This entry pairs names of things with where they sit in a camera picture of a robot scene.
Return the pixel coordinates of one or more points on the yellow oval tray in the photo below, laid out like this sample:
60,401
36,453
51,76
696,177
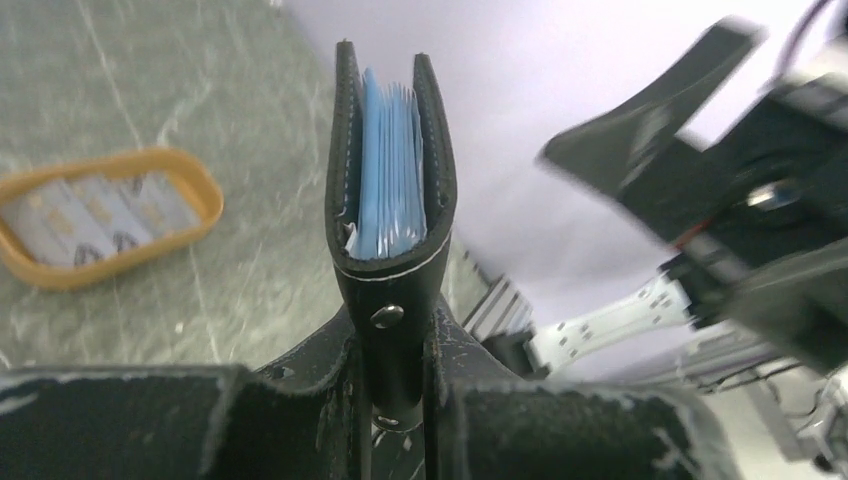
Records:
186,172

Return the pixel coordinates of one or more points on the silver VIP card stack left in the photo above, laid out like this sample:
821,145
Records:
56,228

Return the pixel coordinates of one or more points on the silver vip card stack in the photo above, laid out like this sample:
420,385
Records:
137,210
56,228

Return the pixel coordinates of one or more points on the silver VIP card stack right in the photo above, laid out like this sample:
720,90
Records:
137,210

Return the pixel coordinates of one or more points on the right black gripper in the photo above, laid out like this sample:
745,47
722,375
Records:
760,218

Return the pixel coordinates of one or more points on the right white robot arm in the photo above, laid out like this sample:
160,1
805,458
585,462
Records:
664,302

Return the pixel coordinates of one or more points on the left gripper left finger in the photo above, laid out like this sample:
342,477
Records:
303,416

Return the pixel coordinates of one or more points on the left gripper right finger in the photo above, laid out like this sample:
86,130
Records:
483,422

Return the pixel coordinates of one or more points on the black card holder wallet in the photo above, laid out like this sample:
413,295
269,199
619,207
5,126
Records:
390,201

